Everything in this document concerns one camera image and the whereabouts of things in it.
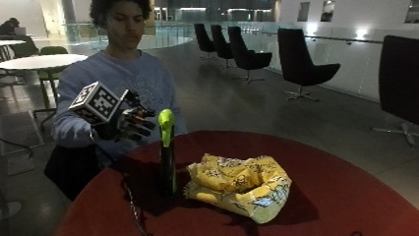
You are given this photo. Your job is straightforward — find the metal handrail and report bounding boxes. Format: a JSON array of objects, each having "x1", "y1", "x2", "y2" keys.
[{"x1": 261, "y1": 30, "x2": 385, "y2": 45}]

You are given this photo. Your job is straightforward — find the dark chair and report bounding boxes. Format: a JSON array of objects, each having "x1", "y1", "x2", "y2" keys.
[{"x1": 8, "y1": 34, "x2": 43, "y2": 59}]

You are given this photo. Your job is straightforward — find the white cube with black markers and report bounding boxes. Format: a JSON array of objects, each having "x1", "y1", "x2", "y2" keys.
[{"x1": 68, "y1": 81, "x2": 125, "y2": 127}]

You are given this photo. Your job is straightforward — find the thin cable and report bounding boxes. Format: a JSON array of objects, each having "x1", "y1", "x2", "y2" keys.
[{"x1": 121, "y1": 176, "x2": 153, "y2": 236}]

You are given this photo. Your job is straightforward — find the black swivel chair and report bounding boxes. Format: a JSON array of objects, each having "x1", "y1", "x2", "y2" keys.
[
  {"x1": 193, "y1": 23, "x2": 218, "y2": 61},
  {"x1": 226, "y1": 26, "x2": 274, "y2": 84},
  {"x1": 209, "y1": 24, "x2": 236, "y2": 70},
  {"x1": 371, "y1": 34, "x2": 419, "y2": 149},
  {"x1": 277, "y1": 28, "x2": 342, "y2": 102}
]

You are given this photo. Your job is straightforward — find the person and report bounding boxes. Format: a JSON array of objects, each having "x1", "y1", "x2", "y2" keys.
[
  {"x1": 0, "y1": 17, "x2": 22, "y2": 36},
  {"x1": 43, "y1": 0, "x2": 189, "y2": 202}
]

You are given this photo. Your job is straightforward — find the white round table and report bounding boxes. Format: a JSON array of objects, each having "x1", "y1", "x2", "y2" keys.
[
  {"x1": 0, "y1": 39, "x2": 28, "y2": 62},
  {"x1": 0, "y1": 53, "x2": 89, "y2": 120}
]

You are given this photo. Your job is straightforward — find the green chair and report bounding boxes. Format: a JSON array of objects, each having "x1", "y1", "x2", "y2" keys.
[{"x1": 38, "y1": 45, "x2": 71, "y2": 99}]

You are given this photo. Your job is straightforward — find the black bottle with green cap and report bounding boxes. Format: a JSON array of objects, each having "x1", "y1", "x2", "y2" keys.
[{"x1": 156, "y1": 108, "x2": 180, "y2": 199}]

